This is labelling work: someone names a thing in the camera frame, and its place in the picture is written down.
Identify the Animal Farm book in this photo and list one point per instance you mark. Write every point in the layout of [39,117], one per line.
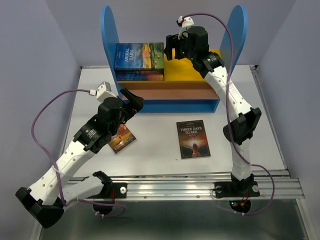
[139,56]

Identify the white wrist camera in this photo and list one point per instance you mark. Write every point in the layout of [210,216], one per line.
[184,23]
[102,92]

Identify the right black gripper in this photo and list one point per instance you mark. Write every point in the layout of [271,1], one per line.
[172,41]

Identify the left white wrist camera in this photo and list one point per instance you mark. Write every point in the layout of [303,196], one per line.
[102,92]

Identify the Little Women book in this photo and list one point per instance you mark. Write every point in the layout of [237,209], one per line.
[160,72]

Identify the aluminium mounting rail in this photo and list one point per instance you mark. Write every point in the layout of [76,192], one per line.
[203,187]

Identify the Three Days to See book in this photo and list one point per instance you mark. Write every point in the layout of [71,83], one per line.
[193,142]

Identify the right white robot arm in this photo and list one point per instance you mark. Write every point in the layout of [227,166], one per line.
[242,118]

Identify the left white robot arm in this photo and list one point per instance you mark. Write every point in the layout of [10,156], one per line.
[47,198]

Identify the A Tale of Two Cities book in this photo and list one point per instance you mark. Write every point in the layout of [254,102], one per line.
[138,75]

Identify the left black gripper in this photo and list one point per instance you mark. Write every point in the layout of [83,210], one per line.
[135,105]

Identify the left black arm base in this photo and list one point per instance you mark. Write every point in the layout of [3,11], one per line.
[105,192]

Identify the Jane Eyre book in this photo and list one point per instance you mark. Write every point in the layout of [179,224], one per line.
[140,78]

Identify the brown book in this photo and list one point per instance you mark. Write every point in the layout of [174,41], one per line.
[122,139]

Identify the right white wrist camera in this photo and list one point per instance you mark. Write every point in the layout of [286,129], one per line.
[184,23]

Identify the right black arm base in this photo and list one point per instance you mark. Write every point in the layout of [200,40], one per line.
[235,190]

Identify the blue yellow wooden bookshelf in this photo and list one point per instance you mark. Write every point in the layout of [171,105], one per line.
[182,90]

